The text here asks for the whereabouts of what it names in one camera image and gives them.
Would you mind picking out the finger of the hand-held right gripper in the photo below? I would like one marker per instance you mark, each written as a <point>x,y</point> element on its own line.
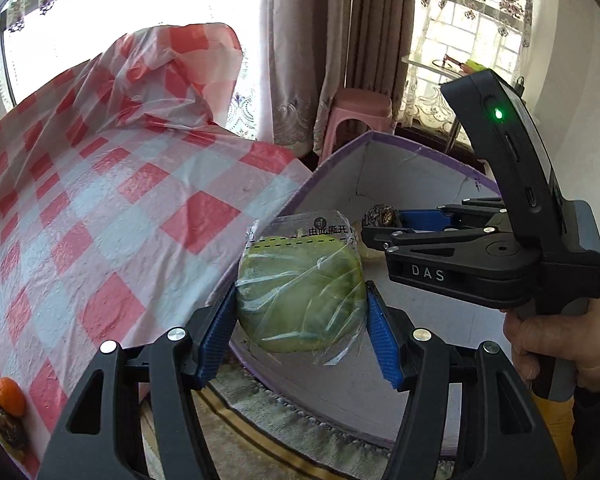
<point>420,217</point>
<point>420,240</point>

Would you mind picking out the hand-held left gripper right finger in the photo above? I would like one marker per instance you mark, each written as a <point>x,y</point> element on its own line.
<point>382,345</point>

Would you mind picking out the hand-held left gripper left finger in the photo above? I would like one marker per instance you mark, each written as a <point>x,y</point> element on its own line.
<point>215,335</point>

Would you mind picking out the dark wrinkled passion fruit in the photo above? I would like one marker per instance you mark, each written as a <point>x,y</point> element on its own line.
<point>380,215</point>

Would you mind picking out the purple cardboard box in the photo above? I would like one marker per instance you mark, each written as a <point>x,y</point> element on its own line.
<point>405,180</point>

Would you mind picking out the green pastry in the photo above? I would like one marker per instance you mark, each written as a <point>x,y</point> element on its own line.
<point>300,300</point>

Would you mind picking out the person's right hand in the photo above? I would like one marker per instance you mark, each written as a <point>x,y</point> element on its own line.
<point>595,345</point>

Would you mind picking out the pink plastic stool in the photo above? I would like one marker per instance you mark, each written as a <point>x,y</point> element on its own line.
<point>362,105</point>

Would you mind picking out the glass side table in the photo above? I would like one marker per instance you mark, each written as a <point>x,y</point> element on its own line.
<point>430,67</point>

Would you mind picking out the red checkered plastic tablecloth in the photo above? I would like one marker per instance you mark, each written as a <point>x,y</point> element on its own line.
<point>105,185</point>

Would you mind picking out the brown patterned curtain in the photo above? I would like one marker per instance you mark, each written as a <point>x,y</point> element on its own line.
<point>380,25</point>

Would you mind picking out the beige embroidered curtain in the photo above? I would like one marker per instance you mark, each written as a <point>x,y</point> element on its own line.
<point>300,60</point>

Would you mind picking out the dark round wrapped snack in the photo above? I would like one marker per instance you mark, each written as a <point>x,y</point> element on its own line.
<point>11,432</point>

